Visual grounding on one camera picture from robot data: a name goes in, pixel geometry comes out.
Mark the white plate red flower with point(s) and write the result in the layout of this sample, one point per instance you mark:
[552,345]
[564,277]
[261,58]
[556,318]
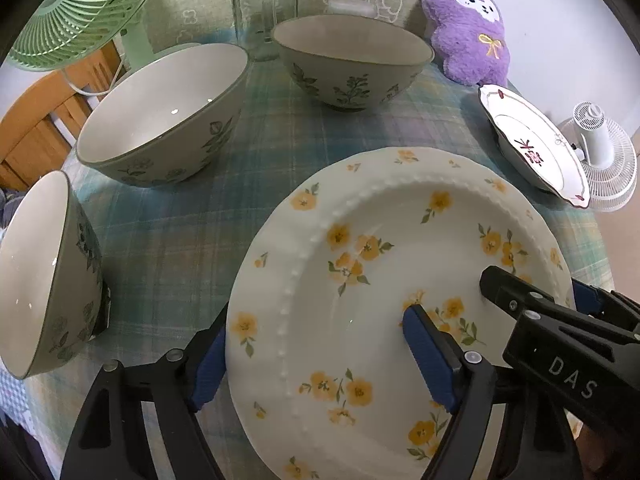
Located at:
[534,146]

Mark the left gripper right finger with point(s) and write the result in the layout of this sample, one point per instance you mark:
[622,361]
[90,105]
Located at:
[463,382]

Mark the glass jar dark lid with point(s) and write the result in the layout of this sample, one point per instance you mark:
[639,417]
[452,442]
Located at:
[254,21]

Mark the green desk fan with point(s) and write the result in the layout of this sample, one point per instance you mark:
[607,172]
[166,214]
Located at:
[63,32]

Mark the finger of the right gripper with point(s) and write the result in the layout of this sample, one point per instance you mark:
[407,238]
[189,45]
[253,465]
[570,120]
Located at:
[514,296]
[611,307]

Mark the grey floral bowl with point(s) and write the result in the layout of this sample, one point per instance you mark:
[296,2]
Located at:
[54,297]
[350,62]
[169,120]

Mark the wooden bed headboard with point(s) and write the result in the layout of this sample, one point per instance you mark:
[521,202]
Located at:
[31,145]

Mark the blue checkered bedding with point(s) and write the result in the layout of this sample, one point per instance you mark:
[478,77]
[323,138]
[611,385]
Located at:
[14,403]

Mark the small white lidded container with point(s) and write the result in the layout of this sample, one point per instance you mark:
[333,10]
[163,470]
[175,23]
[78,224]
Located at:
[352,7]

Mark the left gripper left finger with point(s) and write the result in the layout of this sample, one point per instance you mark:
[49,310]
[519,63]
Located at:
[109,440]

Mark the plaid green tablecloth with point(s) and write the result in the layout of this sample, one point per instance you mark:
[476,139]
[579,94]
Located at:
[170,254]

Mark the white standing fan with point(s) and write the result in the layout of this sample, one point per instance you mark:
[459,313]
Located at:
[607,156]

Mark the round yellow flower deep plate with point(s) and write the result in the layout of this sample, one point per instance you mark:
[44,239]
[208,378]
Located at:
[319,371]

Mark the purple plush bunny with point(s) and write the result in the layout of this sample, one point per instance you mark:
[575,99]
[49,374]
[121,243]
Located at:
[470,39]

